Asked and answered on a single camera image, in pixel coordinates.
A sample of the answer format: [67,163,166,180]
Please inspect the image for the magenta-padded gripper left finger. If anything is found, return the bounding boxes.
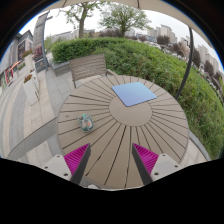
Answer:
[42,143,92,186]

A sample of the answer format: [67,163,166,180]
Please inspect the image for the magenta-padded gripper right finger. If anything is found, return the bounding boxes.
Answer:
[131,143,184,186]

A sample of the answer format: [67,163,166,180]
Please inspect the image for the transparent computer mouse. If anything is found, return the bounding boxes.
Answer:
[78,113,95,133]

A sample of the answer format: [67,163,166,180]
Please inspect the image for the blue square mouse pad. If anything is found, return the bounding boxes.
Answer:
[111,81,158,108]

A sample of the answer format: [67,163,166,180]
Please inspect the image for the grey curved bench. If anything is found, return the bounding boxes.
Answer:
[6,116,60,161]
[188,129,213,162]

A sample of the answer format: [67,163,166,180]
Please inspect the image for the white planter with flowers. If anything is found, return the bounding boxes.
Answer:
[21,49,36,74]
[22,73,41,106]

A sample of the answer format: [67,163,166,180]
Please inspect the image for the brown slatted chair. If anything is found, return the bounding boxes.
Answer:
[68,54,117,89]

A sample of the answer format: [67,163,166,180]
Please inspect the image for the black curved umbrella pole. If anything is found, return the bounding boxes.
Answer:
[174,26,195,101]

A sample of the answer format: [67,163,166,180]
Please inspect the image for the shop building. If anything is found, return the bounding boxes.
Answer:
[0,29,34,92]

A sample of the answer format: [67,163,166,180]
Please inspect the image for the tall banner sign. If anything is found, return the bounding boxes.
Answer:
[32,11,54,73]

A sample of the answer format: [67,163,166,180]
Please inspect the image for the distant apartment buildings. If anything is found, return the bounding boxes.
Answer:
[146,23,224,78]

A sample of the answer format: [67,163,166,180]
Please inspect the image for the thin-crowned tree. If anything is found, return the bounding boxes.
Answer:
[59,1,105,39]

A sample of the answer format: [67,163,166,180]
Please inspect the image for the round-crowned tree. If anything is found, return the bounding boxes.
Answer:
[99,3,152,38]

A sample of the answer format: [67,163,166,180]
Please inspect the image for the beige umbrella canopy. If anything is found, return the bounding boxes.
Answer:
[43,0,214,48]

